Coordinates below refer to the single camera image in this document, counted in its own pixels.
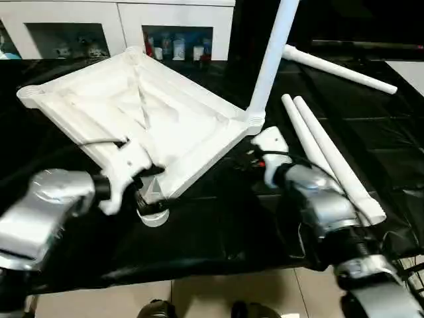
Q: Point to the white plastic table leg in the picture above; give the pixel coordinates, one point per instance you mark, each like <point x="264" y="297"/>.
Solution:
<point x="305" y="136"/>
<point x="338" y="162"/>
<point x="271" y="59"/>
<point x="338" y="68"/>

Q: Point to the white plastic table top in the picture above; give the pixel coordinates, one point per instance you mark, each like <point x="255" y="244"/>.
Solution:
<point x="132" y="112"/>

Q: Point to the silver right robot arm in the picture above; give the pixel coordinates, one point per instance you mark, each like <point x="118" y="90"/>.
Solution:
<point x="324" y="205"/>

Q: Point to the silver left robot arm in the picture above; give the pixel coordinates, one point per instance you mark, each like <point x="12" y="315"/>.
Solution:
<point x="46" y="212"/>

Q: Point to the black work mat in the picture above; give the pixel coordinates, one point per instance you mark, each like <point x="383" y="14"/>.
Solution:
<point x="218" y="225"/>

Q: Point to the white cabinet with glass doors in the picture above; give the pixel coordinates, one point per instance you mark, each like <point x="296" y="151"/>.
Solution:
<point x="112" y="20"/>

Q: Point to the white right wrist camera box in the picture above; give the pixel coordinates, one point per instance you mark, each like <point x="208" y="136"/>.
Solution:
<point x="271" y="149"/>

